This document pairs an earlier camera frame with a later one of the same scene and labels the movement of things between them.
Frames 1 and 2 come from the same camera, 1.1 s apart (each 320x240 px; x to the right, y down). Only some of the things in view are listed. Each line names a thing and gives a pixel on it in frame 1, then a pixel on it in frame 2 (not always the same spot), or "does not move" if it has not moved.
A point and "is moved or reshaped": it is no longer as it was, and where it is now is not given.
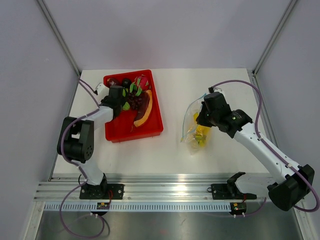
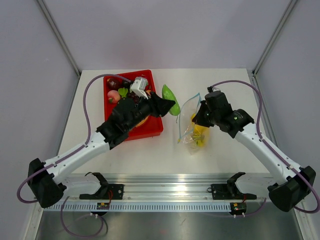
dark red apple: [113, 81] does not move
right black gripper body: [206, 118] does not move
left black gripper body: [122, 101] -> [142, 111]
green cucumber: [126, 106] is moved or reshaped
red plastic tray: [122, 127] does not move
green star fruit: [124, 91] does not move
